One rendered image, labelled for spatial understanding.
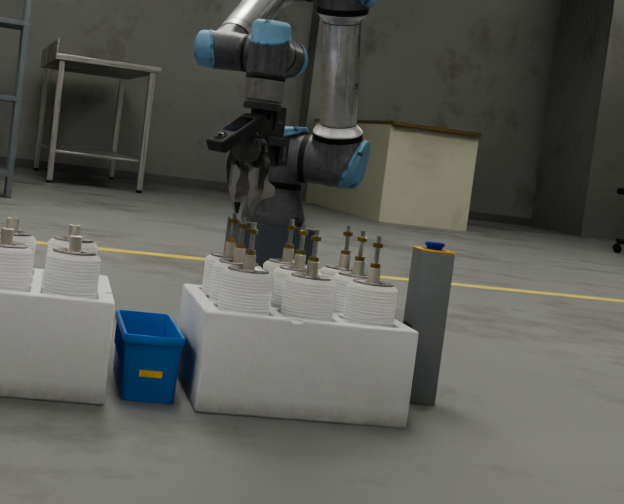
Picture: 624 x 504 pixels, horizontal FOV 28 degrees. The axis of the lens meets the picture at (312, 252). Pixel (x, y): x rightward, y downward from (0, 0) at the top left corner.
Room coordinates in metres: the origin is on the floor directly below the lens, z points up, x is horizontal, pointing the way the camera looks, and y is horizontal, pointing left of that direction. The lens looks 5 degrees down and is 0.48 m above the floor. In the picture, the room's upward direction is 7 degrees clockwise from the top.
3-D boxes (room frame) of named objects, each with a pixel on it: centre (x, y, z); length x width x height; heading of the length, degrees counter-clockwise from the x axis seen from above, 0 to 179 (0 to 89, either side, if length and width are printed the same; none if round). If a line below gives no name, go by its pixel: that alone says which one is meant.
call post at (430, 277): (2.54, -0.25, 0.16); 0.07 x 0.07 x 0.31; 13
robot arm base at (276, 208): (2.97, 0.10, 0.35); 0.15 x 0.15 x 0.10
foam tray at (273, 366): (2.41, 0.02, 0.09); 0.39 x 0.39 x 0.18; 13
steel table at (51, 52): (10.50, 1.98, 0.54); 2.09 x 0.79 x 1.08; 16
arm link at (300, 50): (2.49, 0.12, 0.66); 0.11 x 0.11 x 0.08; 74
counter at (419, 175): (11.09, -0.55, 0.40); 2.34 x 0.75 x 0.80; 16
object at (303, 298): (2.29, 0.00, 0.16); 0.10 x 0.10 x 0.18
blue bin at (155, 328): (2.35, 0.29, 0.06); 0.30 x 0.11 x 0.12; 12
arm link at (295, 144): (2.96, 0.10, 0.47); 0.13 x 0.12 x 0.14; 74
